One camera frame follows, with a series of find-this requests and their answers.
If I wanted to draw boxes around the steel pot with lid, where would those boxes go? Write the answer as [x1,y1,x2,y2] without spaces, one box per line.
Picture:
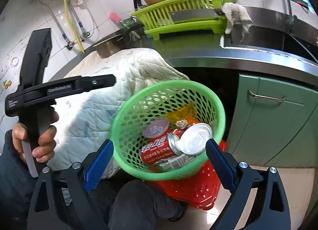
[93,35,123,59]

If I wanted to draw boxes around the green utensil holder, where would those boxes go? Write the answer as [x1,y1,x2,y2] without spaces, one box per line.
[121,16,143,41]

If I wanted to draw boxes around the red plastic stool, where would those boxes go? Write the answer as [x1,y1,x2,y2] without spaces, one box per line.
[145,140,228,211]

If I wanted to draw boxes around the black knife handles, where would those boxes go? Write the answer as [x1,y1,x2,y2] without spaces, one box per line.
[133,0,143,11]

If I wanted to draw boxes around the green plastic mesh basket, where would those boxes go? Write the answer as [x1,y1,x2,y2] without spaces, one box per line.
[111,80,226,181]

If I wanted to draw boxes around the lime green dish rack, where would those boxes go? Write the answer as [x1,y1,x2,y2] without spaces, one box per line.
[132,0,235,41]

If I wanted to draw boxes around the white blue milk carton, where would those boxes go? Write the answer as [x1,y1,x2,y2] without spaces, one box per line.
[158,154,197,172]

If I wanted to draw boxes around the person's left hand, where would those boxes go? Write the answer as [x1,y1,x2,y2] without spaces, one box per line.
[11,110,60,164]

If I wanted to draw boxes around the red cola can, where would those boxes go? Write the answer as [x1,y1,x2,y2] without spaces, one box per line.
[139,133,182,165]

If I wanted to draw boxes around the orange snack wrapper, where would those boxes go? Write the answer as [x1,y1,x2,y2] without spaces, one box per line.
[172,114,199,137]

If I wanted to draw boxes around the pink plastic cup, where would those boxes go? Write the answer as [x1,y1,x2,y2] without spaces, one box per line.
[142,118,171,142]

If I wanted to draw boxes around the white dish rag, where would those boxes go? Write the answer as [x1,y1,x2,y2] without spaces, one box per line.
[222,3,253,38]

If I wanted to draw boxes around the steel kitchen sink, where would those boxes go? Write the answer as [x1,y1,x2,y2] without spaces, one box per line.
[224,25,317,63]

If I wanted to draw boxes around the person's left forearm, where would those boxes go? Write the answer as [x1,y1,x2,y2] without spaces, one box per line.
[1,130,37,229]

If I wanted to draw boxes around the braided steel water hose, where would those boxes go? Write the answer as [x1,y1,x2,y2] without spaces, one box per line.
[37,0,76,51]

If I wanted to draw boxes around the pink dish brush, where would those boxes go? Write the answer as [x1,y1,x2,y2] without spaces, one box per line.
[108,12,122,24]

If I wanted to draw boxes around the yellow gas hose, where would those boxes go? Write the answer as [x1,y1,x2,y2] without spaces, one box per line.
[61,0,86,54]

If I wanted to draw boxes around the white plastic bag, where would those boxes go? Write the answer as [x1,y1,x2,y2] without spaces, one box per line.
[176,123,212,155]

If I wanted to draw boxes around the steel cleaver knife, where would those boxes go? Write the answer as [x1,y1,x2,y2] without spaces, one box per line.
[169,9,224,24]

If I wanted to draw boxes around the steel sink faucet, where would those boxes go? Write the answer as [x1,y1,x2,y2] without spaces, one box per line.
[286,0,297,35]

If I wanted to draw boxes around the white quilted cloth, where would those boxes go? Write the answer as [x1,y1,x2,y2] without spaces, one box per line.
[48,48,188,171]

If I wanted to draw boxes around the yellow plastic wrapper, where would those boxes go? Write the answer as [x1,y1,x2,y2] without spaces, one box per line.
[163,102,198,126]

